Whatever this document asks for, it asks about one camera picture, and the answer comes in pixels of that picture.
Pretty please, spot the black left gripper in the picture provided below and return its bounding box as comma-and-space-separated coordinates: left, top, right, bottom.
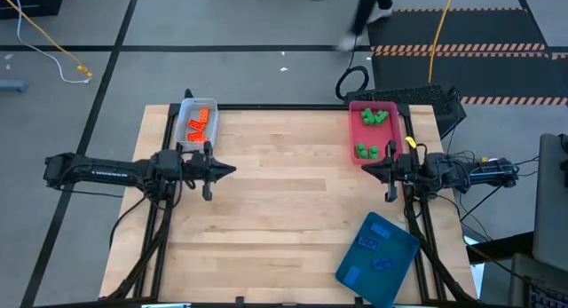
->
183, 140, 237, 202

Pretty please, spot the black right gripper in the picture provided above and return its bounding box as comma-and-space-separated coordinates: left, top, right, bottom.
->
361, 139, 423, 204

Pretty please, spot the pink plastic bin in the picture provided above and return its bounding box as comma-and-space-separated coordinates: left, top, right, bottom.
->
348, 100, 405, 166

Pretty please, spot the grey plastic bin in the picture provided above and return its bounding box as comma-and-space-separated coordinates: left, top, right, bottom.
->
174, 97, 220, 153

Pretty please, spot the black computer case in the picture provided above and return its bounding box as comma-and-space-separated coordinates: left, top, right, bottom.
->
343, 84, 468, 140

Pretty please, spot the blue plastic tray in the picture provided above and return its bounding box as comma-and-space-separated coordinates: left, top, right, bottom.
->
335, 211, 422, 308

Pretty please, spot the black hazard-striped floor mat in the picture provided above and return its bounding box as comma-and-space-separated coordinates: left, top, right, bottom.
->
364, 6, 568, 107

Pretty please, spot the dark shelf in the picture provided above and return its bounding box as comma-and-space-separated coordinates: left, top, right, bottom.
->
465, 230, 536, 265

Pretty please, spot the person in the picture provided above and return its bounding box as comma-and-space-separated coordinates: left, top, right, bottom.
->
335, 0, 395, 52

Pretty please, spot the grey flat panel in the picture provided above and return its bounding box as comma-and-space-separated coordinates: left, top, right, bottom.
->
532, 132, 568, 273

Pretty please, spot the grey box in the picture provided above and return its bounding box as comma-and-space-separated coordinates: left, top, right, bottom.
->
509, 252, 568, 308

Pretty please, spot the grey-blue furniture foot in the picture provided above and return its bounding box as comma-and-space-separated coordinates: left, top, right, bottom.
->
0, 79, 29, 94

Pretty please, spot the dark box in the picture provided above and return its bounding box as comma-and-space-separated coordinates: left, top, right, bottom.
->
0, 0, 64, 20

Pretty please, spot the black aluminium table frame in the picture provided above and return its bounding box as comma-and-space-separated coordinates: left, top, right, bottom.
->
135, 89, 449, 307

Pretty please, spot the black looped cable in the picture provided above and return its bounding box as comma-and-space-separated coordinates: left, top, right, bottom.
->
335, 32, 371, 101

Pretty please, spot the thin black cable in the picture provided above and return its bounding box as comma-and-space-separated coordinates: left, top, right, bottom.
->
459, 186, 507, 224

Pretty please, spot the black cable bundle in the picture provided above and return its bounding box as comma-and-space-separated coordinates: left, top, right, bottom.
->
406, 201, 478, 304
106, 196, 178, 300

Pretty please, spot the yellow hanging cable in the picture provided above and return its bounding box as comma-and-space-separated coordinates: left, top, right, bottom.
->
427, 0, 457, 84

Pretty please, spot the yellow cable with connector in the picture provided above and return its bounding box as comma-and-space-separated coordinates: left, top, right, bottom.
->
0, 0, 93, 78

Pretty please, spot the white cable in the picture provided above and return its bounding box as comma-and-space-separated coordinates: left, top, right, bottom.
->
12, 0, 91, 85

